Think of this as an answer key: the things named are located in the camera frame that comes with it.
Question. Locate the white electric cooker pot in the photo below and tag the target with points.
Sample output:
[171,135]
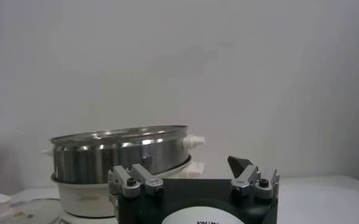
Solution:
[81,198]

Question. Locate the perforated stainless steel steamer basket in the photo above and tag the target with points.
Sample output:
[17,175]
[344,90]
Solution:
[106,158]

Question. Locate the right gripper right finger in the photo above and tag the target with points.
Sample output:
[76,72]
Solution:
[252,182]

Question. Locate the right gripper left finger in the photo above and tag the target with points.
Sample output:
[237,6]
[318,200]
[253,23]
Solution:
[130,182]

